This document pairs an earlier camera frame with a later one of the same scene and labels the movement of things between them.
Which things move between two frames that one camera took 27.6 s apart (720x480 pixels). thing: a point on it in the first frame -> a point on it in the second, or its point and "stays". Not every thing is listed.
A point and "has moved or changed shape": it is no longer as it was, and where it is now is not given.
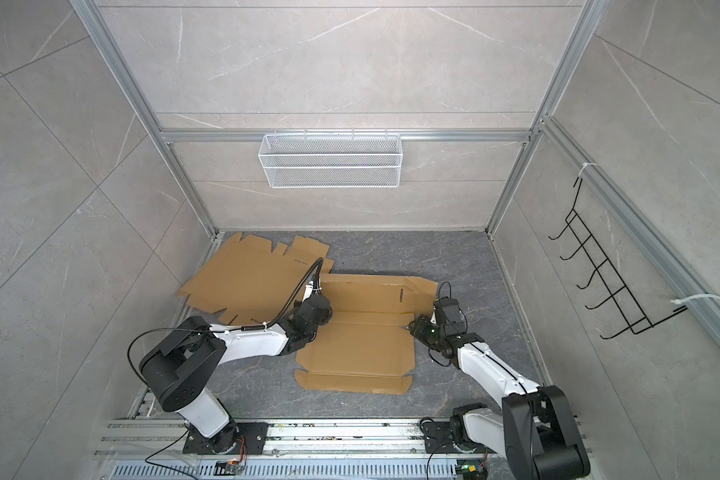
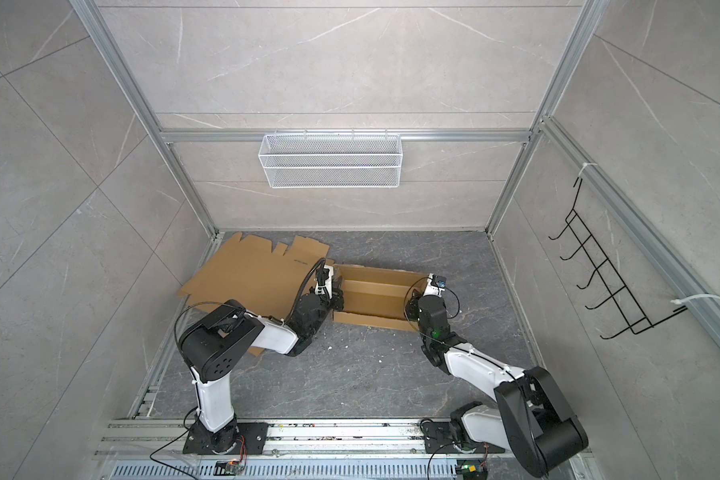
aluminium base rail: [313, 439] stays
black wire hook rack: [631, 310] stays
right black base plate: [438, 439] stays
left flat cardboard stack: [250, 280] stays
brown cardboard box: [364, 346] has moved or changed shape
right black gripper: [419, 329] -> [415, 304]
